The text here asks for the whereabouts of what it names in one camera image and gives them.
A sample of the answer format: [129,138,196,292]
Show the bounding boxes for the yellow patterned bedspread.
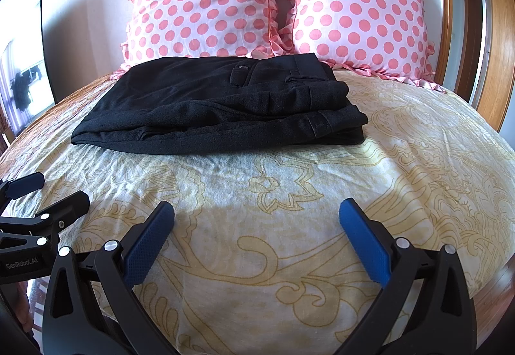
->
[0,57,515,355]

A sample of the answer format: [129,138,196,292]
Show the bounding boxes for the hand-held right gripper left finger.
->
[40,200,178,355]

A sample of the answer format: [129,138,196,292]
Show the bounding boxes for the wooden door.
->
[463,0,483,108]

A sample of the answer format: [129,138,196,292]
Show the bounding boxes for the pink polka dot pillow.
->
[277,0,447,94]
[109,0,296,82]

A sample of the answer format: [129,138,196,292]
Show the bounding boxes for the black pants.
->
[71,53,369,156]

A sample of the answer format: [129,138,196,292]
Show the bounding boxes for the window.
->
[0,0,55,136]

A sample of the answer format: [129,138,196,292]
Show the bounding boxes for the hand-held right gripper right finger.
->
[334,197,479,355]

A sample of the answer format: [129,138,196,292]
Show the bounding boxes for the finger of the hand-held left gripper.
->
[0,172,46,211]
[0,190,91,247]

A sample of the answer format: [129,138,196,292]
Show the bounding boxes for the wooden wardrobe panel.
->
[479,0,515,134]

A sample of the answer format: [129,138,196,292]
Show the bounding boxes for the wooden door frame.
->
[436,0,457,92]

